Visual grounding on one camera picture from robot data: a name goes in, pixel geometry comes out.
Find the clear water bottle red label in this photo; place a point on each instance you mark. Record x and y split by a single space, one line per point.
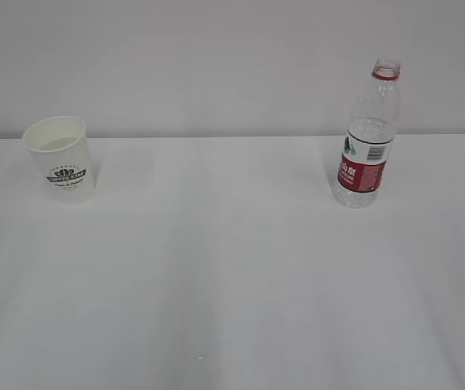
371 129

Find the white paper cup green logo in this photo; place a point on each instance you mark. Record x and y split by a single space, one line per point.
59 147

